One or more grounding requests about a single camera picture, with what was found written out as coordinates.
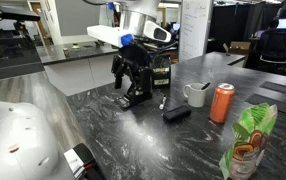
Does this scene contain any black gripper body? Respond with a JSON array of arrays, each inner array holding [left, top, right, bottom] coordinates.
[[118, 43, 151, 73]]

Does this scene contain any white marker black cap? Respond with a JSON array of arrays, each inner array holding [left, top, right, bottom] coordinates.
[[158, 95, 168, 111]]

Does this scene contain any black digital scale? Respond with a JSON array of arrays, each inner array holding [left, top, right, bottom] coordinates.
[[114, 89, 154, 110]]

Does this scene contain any black coffee bag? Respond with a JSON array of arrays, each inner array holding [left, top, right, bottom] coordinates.
[[150, 54, 173, 90]]

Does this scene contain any white cabinet dark counter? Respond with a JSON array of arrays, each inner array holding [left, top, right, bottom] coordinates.
[[35, 40, 121, 97]]

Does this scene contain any black rectangular eraser block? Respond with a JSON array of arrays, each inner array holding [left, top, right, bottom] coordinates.
[[162, 104, 193, 123]]

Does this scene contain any small jar on counter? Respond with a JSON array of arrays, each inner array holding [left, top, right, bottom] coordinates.
[[62, 47, 71, 59]]

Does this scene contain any white ceramic mug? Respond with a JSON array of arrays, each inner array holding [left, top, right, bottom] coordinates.
[[182, 82, 208, 109]]

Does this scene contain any white whiteboard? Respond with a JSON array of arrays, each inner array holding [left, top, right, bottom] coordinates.
[[178, 0, 214, 63]]

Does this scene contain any orange drink can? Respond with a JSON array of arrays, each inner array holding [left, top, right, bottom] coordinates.
[[209, 82, 236, 125]]

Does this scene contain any black white controller box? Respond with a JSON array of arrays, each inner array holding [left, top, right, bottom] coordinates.
[[63, 142, 99, 180]]

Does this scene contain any brown cardboard box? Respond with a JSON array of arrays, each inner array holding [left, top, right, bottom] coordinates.
[[222, 41, 252, 56]]

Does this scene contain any green snack bag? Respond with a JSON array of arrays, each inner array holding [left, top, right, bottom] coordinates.
[[218, 102, 279, 180]]

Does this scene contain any black office chair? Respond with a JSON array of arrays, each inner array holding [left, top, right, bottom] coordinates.
[[258, 29, 286, 74]]

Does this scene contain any black inset table mat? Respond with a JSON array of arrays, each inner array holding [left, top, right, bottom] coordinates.
[[244, 93, 286, 118], [259, 80, 286, 101]]

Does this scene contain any white wrist mount box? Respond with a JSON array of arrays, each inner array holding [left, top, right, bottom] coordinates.
[[86, 24, 135, 48]]

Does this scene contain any black camera on tripod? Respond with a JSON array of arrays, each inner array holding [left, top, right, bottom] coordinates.
[[0, 4, 42, 33]]

